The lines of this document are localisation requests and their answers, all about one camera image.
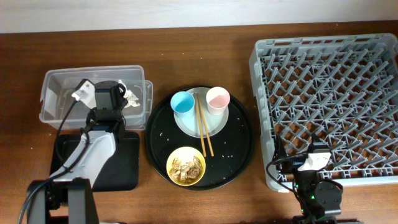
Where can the wooden chopstick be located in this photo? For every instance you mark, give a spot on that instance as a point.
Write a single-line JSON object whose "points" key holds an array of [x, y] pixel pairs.
{"points": [[205, 125], [199, 124]]}

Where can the yellow bowl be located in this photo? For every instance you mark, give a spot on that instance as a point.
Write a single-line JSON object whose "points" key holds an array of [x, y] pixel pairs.
{"points": [[185, 153]]}

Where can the black rectangular tray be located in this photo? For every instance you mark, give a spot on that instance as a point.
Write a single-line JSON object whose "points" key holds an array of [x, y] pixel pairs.
{"points": [[120, 172]]}

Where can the pink cup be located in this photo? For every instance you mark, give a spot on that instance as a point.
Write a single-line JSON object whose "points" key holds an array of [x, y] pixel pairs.
{"points": [[217, 99]]}

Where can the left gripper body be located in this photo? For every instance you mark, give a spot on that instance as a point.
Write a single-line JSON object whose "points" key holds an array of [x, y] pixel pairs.
{"points": [[93, 114]]}

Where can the food scraps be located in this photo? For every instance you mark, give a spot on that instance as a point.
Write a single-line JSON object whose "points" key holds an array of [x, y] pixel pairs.
{"points": [[186, 171]]}

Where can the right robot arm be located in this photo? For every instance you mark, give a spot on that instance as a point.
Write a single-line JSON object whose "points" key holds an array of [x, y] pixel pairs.
{"points": [[319, 198]]}

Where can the blue cup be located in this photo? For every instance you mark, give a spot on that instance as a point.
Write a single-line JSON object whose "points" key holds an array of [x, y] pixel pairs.
{"points": [[183, 104]]}

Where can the left wooden chopstick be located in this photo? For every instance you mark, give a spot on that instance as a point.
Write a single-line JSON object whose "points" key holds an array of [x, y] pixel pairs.
{"points": [[199, 124]]}

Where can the clear plastic bin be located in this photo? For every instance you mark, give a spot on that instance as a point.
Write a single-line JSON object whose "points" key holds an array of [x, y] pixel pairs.
{"points": [[58, 86]]}

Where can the white plate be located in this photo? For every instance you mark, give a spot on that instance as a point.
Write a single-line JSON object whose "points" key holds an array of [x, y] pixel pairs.
{"points": [[215, 123]]}

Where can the grey dishwasher rack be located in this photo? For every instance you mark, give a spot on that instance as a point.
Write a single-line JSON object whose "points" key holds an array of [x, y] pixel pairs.
{"points": [[341, 88]]}

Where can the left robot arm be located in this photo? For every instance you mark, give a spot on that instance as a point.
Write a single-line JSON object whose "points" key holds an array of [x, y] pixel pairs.
{"points": [[72, 182]]}

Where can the right wooden chopstick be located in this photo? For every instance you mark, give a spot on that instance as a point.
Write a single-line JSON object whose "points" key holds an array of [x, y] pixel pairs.
{"points": [[205, 125]]}

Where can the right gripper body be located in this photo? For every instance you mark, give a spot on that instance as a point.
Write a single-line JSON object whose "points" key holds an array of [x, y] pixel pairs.
{"points": [[293, 164]]}

